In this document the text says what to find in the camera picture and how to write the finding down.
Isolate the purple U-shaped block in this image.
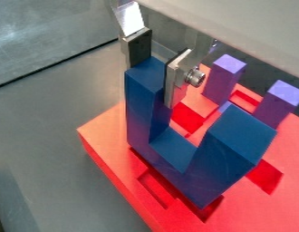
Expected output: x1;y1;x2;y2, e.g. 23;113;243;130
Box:
202;53;299;131

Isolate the blue U-shaped block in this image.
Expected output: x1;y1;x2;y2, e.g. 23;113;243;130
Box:
124;57;278;208

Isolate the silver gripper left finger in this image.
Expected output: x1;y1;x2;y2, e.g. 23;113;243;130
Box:
111;0;152;68

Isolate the red slotted base board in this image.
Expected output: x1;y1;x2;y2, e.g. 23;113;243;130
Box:
78;58;299;232

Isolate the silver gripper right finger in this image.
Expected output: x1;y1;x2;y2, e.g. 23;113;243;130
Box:
163;30;215;109

